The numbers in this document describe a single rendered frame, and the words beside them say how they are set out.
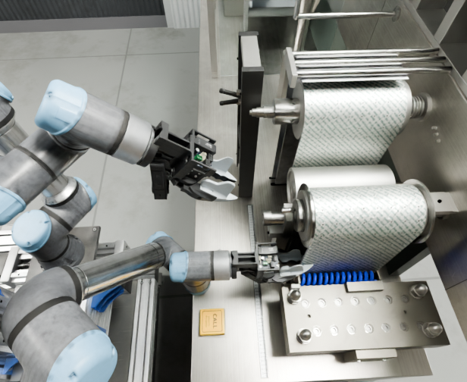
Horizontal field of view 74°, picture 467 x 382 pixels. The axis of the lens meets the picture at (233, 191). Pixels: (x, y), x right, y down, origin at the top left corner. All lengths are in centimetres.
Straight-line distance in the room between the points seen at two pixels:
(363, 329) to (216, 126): 94
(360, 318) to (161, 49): 313
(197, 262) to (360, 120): 51
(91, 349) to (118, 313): 121
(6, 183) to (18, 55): 349
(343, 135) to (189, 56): 274
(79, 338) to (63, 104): 36
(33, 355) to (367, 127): 79
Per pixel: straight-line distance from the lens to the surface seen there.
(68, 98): 50
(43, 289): 67
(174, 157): 54
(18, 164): 57
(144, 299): 176
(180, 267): 79
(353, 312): 93
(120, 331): 178
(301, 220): 70
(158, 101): 294
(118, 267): 79
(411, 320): 98
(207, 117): 142
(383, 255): 89
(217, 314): 98
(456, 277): 88
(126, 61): 348
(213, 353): 99
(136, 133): 51
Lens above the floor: 188
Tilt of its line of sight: 57 degrees down
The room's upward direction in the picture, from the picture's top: straight up
